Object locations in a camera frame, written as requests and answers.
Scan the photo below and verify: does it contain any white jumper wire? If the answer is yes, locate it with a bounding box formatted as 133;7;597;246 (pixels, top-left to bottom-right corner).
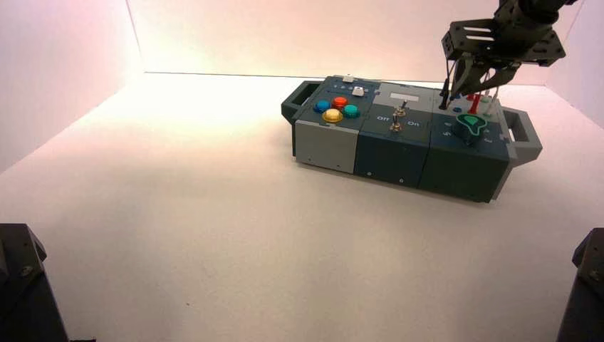
481;85;501;117

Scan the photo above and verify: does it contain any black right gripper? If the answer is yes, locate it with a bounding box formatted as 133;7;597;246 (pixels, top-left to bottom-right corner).
441;9;567;99

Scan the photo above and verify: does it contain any green rotary knob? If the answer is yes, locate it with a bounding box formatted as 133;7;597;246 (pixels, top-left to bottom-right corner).
451;113;489;147

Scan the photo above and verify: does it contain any teal and grey control box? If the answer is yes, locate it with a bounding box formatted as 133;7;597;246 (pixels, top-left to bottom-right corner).
281;74;543;204

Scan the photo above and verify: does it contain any black jumper wire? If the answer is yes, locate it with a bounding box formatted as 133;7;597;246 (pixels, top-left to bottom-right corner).
439;58;452;111

